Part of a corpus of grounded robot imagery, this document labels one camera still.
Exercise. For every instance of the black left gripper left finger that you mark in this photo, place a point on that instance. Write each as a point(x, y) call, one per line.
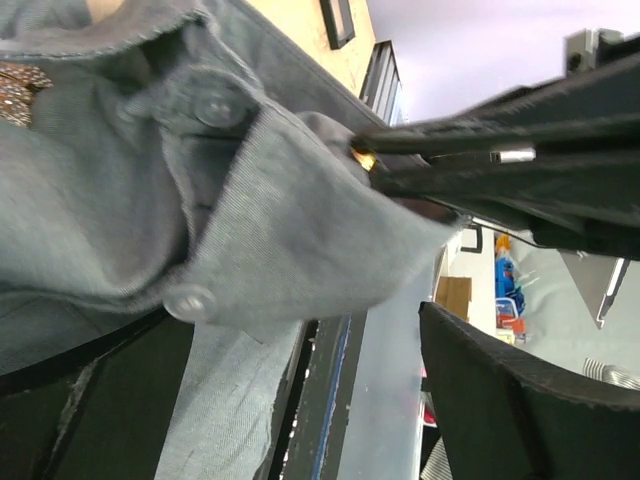
point(98, 411)

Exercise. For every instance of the grey button-up shirt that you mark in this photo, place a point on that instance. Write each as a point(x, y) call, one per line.
point(191, 159)

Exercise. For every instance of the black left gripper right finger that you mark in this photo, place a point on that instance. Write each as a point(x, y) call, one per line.
point(506, 414)

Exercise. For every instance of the black rectangular frame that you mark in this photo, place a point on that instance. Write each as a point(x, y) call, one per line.
point(337, 17)

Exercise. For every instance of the gold brooch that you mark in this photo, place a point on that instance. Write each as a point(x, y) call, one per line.
point(19, 86)

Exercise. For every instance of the gold brooch pin clasp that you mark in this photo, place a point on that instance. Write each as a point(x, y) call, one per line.
point(366, 160)

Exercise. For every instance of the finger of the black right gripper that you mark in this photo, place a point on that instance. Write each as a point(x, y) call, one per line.
point(602, 103)
point(585, 202)

